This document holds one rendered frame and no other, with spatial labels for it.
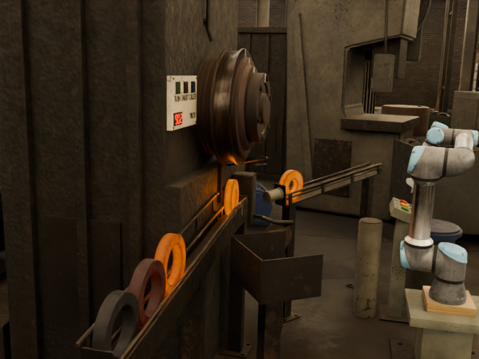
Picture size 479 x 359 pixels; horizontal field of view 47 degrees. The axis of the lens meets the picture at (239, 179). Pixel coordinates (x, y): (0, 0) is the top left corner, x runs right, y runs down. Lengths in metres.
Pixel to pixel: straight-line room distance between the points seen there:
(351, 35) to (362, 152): 0.99
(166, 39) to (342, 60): 3.16
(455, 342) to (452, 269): 0.30
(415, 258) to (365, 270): 0.56
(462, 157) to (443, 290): 0.57
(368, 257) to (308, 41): 2.54
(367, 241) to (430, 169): 0.74
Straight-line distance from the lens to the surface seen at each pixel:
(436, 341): 2.50
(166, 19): 1.84
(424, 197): 2.34
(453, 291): 2.46
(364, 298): 3.00
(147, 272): 1.45
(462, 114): 6.57
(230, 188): 2.25
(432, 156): 2.29
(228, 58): 2.14
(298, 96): 4.99
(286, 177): 2.70
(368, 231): 2.87
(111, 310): 1.29
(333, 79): 4.88
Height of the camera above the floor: 1.26
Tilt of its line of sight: 11 degrees down
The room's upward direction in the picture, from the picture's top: 2 degrees clockwise
